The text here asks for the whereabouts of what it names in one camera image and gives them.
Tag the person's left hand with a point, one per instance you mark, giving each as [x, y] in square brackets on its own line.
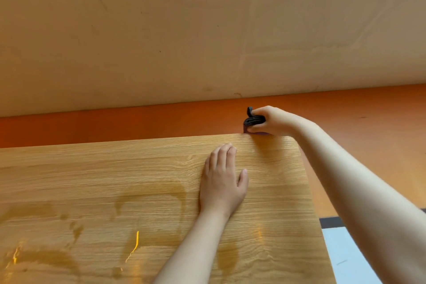
[219, 187]

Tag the person's right hand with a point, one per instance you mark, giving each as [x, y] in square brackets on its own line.
[274, 122]

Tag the person's right thumb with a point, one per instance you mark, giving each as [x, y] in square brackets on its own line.
[258, 129]

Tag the person's left little finger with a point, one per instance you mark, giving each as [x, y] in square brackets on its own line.
[207, 165]

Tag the person's left middle finger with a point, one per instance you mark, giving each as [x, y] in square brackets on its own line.
[223, 158]

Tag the person's left thumb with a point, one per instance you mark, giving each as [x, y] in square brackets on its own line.
[243, 179]

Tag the dark cleaning cloth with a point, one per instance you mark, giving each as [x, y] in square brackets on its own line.
[253, 120]

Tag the person's left forearm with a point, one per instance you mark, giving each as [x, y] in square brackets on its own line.
[191, 250]

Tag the person's right forearm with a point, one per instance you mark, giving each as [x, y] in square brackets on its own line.
[359, 200]

